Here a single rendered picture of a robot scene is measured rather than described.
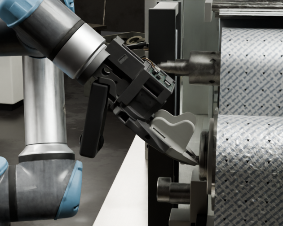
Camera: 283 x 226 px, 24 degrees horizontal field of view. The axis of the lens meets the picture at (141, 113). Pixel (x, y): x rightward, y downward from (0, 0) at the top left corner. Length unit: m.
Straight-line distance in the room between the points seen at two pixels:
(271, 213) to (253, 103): 0.26
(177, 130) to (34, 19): 0.25
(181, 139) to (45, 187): 0.45
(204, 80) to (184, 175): 0.75
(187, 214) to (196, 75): 0.26
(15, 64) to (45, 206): 4.80
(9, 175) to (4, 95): 4.79
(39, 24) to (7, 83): 5.14
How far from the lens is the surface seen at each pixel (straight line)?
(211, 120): 0.97
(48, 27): 0.92
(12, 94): 6.07
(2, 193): 1.32
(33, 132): 1.34
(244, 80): 1.14
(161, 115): 0.98
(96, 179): 4.40
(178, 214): 1.07
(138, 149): 2.12
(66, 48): 0.92
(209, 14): 1.18
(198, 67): 1.18
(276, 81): 1.14
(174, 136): 0.94
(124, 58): 0.93
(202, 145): 0.96
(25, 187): 1.31
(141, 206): 1.69
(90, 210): 3.92
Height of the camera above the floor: 1.57
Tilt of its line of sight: 15 degrees down
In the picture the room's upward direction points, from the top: straight up
